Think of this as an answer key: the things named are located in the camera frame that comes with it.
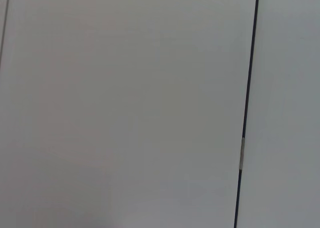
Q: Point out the white tape piece on seam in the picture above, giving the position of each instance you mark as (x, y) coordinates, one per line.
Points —
(242, 154)

